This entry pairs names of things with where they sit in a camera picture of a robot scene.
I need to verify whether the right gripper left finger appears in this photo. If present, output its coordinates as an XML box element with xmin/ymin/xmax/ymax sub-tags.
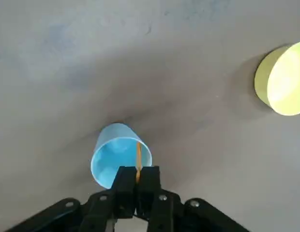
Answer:
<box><xmin>4</xmin><ymin>166</ymin><xmax>137</xmax><ymax>232</ymax></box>

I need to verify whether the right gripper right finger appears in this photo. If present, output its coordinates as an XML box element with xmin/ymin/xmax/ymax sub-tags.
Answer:
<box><xmin>137</xmin><ymin>165</ymin><xmax>250</xmax><ymax>232</ymax></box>

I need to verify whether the orange handled cup brush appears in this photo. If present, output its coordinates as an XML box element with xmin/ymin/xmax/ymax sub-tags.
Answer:
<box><xmin>135</xmin><ymin>142</ymin><xmax>142</xmax><ymax>182</ymax></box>

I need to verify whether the blue plastic cup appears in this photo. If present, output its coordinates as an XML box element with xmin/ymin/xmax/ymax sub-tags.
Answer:
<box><xmin>90</xmin><ymin>123</ymin><xmax>152</xmax><ymax>189</ymax></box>

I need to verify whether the yellow plastic bowl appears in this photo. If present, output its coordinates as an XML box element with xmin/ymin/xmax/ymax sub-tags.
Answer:
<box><xmin>254</xmin><ymin>40</ymin><xmax>300</xmax><ymax>116</ymax></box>

